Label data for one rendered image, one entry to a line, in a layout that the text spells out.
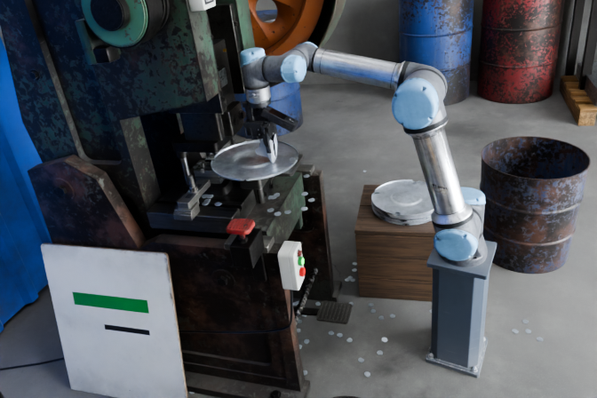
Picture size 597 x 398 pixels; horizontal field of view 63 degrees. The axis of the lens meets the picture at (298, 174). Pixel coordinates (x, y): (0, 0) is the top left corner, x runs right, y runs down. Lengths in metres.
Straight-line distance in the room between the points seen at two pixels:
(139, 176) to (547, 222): 1.59
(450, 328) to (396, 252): 0.39
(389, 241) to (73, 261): 1.16
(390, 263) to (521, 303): 0.55
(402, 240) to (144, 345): 1.03
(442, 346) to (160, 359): 0.98
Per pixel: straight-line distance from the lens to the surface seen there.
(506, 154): 2.47
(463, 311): 1.74
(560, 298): 2.29
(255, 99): 1.47
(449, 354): 1.90
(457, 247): 1.43
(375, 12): 4.74
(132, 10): 1.24
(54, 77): 1.63
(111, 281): 1.78
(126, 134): 1.56
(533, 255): 2.32
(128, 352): 1.90
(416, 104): 1.25
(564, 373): 2.01
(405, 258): 2.03
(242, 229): 1.30
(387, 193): 2.12
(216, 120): 1.51
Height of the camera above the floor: 1.46
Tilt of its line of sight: 27 degrees down
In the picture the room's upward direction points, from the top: 7 degrees counter-clockwise
